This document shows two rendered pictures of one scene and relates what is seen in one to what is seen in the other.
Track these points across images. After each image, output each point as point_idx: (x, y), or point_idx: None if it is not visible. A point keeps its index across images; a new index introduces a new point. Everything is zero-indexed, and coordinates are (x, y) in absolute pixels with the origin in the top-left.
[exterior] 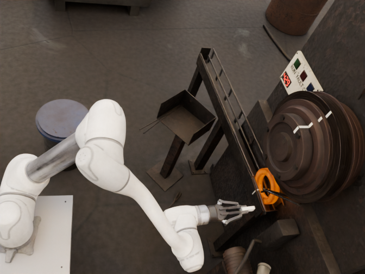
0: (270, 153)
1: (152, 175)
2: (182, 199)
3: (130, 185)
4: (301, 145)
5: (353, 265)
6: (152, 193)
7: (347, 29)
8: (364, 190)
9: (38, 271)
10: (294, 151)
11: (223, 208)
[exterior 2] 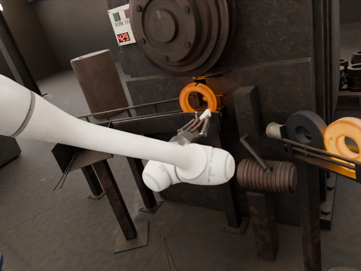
0: (164, 51)
1: (123, 248)
2: (167, 233)
3: (43, 101)
4: None
5: (307, 34)
6: (138, 258)
7: None
8: None
9: None
10: (173, 8)
11: (188, 128)
